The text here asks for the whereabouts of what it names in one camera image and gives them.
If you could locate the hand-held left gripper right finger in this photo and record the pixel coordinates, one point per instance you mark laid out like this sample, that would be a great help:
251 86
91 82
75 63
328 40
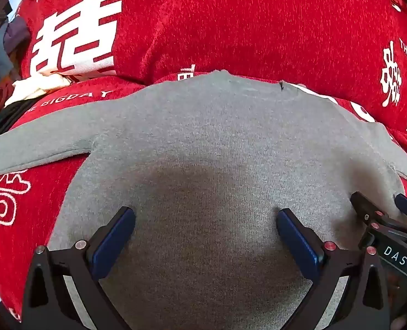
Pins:
298 244

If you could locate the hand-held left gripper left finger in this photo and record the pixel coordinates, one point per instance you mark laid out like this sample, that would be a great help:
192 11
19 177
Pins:
112 240

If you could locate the grey knit sweater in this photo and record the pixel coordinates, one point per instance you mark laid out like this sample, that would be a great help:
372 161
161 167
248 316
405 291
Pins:
203 144

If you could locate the person's right hand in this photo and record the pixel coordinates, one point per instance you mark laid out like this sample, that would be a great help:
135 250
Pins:
400 323

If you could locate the red printed blanket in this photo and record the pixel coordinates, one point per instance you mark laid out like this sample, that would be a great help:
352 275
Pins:
18 230

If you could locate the black cloth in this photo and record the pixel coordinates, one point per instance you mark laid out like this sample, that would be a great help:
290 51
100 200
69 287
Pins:
4 118

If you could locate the red printed folded quilt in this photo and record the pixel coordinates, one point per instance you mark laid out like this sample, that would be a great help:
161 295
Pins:
241 24

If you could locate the purple cloth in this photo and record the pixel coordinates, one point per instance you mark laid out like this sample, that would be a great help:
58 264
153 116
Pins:
18 34

